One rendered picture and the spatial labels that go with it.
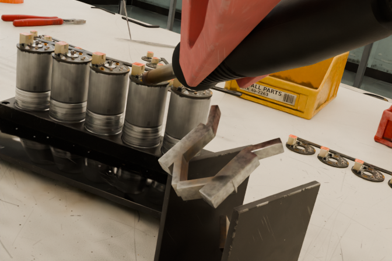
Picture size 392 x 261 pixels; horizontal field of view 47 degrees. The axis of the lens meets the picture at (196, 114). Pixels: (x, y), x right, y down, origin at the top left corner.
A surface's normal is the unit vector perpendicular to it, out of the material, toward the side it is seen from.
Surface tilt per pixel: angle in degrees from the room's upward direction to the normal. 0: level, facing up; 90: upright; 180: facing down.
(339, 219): 0
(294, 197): 90
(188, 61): 99
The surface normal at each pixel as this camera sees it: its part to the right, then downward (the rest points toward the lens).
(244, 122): 0.17, -0.92
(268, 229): 0.64, 0.36
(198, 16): 0.37, 0.48
